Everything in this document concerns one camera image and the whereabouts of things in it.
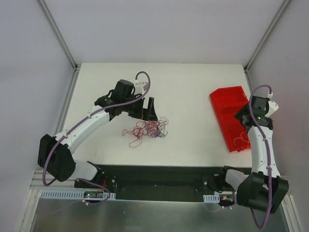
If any red wire bundle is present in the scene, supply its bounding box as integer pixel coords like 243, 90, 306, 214
122, 116, 169, 148

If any white wire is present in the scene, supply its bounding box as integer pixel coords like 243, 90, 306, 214
233, 131, 251, 147

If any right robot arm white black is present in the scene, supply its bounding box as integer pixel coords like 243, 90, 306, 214
217, 96, 289, 214

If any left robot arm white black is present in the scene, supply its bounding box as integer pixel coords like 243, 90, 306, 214
38, 79, 157, 188

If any red plastic compartment bin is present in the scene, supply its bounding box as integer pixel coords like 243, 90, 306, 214
210, 86, 251, 152

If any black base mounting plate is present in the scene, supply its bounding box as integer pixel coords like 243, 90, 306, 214
73, 164, 252, 201

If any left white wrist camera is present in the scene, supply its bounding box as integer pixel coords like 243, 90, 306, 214
134, 82, 149, 95

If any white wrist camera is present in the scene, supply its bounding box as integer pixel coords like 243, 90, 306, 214
134, 82, 149, 95
266, 92, 279, 117

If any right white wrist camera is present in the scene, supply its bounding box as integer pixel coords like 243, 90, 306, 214
266, 92, 279, 117

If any right white cable duct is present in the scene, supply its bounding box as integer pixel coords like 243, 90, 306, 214
203, 194, 220, 203

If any white cable duct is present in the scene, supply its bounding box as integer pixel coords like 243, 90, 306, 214
41, 190, 116, 201
203, 194, 220, 203

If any left white cable duct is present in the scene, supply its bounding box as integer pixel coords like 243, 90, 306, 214
41, 190, 116, 201

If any left aluminium frame post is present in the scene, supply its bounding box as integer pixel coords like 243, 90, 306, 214
36, 0, 78, 70

